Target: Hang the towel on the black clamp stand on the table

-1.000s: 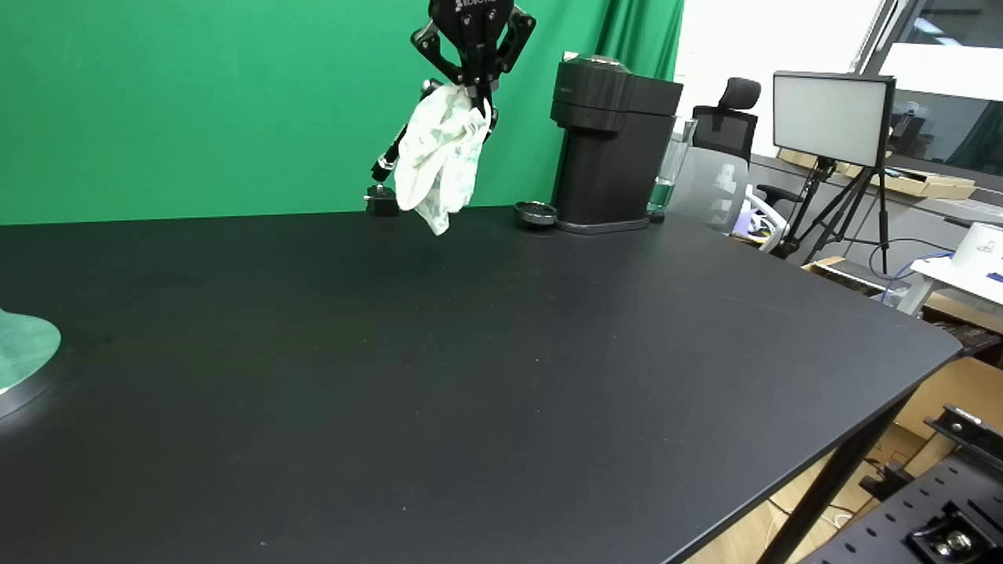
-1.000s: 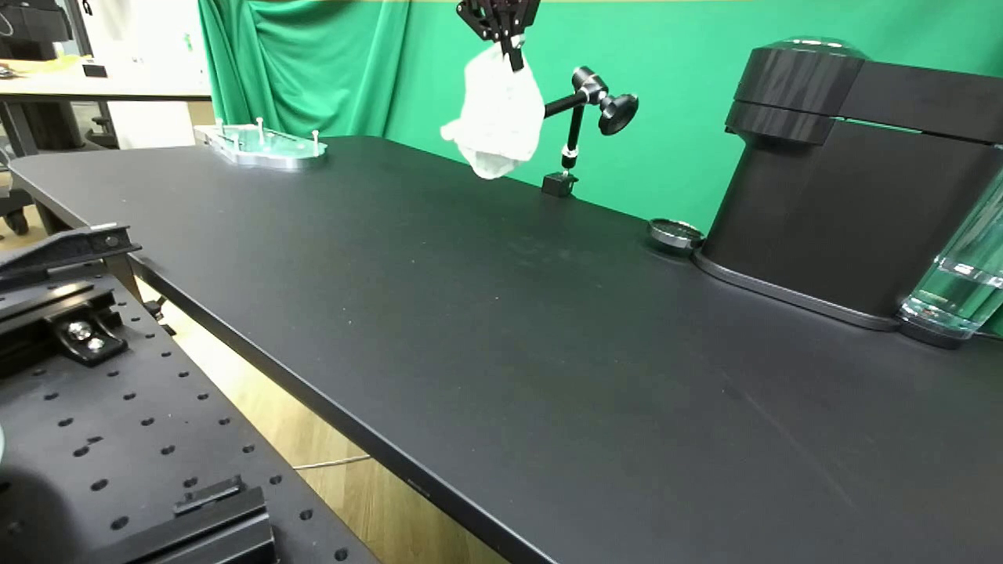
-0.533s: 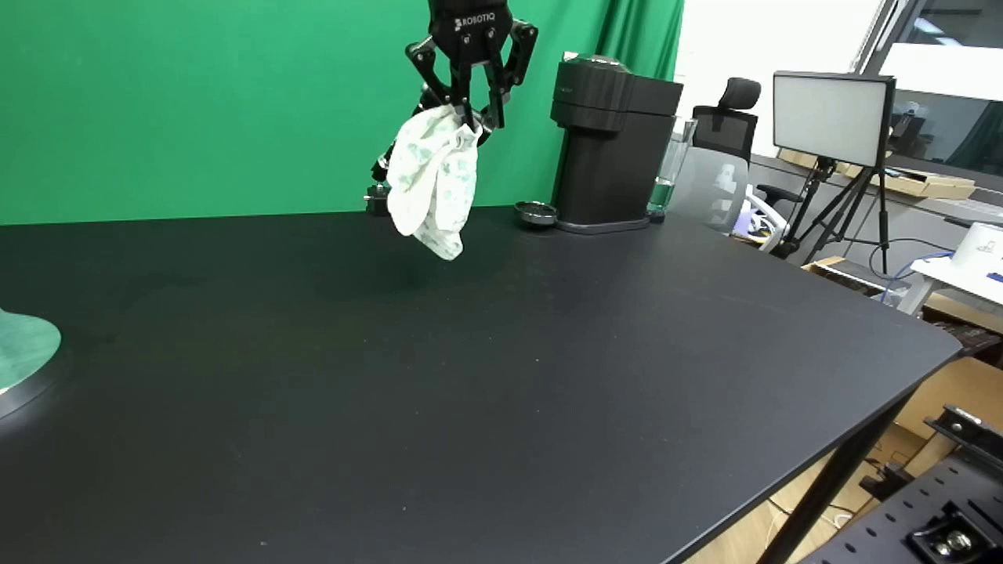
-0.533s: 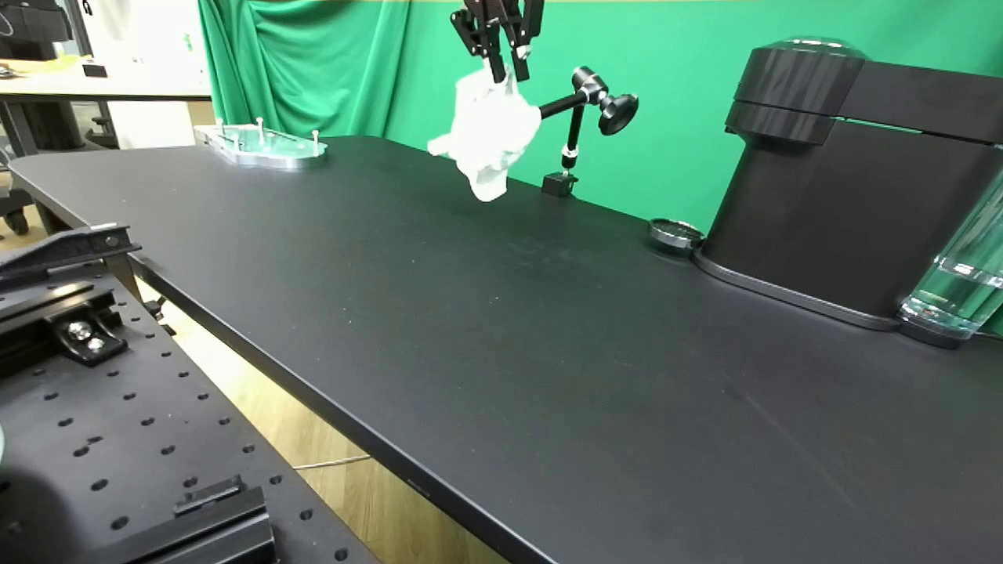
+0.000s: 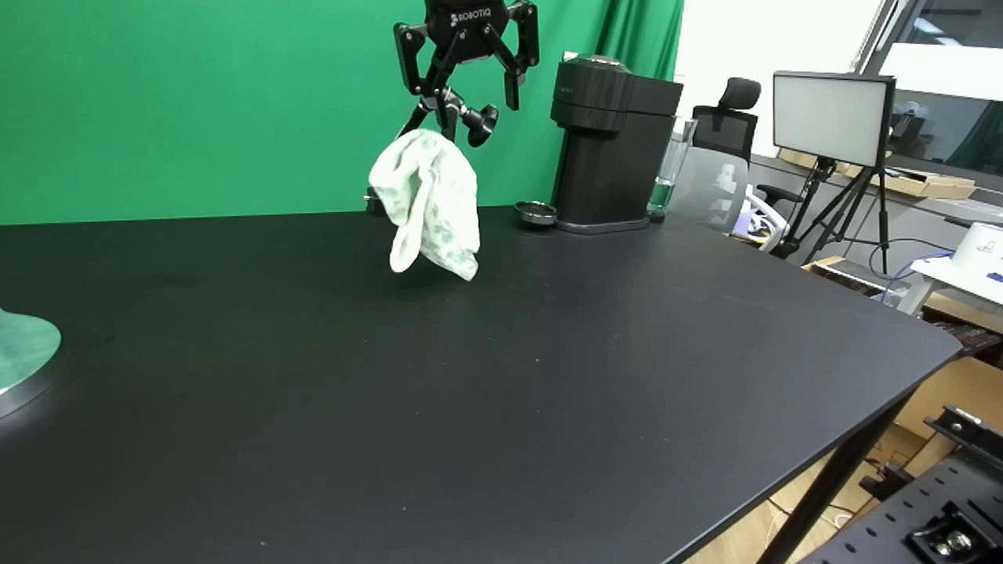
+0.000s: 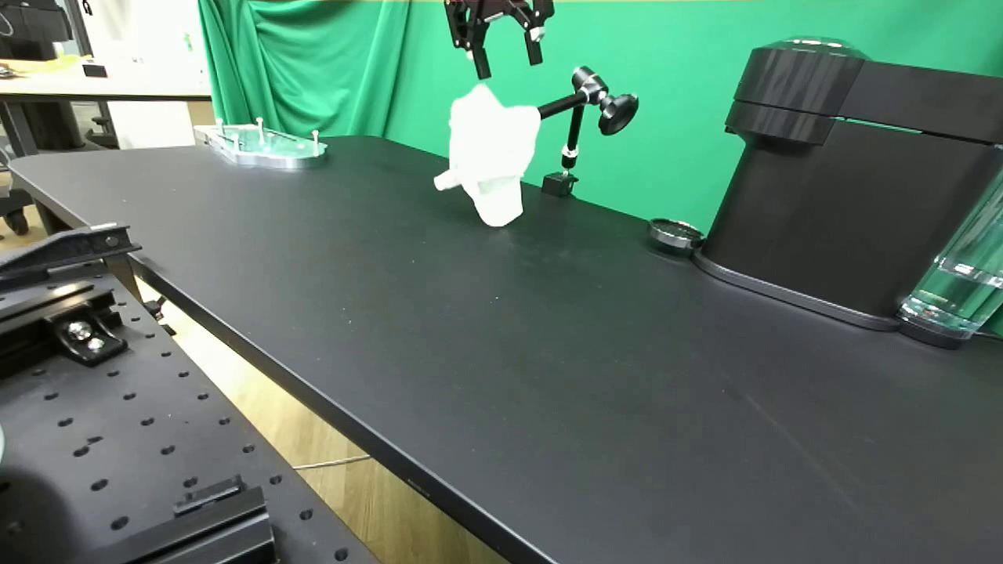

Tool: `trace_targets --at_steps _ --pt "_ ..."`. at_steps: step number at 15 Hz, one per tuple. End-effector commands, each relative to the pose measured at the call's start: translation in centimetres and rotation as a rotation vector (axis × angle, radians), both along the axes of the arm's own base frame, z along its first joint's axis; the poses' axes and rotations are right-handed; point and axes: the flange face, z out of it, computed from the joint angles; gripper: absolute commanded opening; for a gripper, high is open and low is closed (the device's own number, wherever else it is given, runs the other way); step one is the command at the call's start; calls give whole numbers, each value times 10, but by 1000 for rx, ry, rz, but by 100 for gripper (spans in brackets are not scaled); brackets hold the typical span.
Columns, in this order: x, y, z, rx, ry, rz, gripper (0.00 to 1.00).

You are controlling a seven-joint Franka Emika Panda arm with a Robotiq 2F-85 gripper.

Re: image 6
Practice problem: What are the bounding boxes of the black perforated breadboard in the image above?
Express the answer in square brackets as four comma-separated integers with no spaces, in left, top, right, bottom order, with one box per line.
[0,262,382,564]

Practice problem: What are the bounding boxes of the wooden desk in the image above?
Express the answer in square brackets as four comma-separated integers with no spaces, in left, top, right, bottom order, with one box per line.
[0,52,221,107]

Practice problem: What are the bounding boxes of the black articulated clamp stand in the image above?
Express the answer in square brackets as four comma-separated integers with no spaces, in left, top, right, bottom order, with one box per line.
[536,64,644,200]

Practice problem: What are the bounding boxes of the black coffee machine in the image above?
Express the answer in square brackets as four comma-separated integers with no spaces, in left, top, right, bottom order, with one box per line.
[692,36,1003,334]

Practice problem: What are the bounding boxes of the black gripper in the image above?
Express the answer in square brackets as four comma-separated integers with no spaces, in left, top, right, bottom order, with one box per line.
[442,0,559,82]

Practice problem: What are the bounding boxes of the black aluminium rail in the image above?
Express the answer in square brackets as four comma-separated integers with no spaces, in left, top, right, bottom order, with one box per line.
[0,219,140,297]

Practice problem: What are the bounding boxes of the clear water tank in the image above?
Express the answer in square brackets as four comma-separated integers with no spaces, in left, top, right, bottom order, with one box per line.
[897,170,1003,353]

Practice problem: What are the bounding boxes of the green backdrop curtain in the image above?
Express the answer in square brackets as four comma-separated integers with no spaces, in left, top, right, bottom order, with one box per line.
[197,0,1003,239]

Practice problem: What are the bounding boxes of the black metal bracket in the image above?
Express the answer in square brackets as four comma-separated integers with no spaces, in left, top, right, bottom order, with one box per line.
[52,309,133,370]

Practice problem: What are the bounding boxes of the white towel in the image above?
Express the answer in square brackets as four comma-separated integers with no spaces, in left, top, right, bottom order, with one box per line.
[430,82,545,231]

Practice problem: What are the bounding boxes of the black round disc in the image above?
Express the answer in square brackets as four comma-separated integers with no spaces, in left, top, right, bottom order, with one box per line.
[646,216,707,261]

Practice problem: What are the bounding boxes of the white cabinet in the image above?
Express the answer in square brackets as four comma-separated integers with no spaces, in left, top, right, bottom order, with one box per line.
[75,0,215,79]

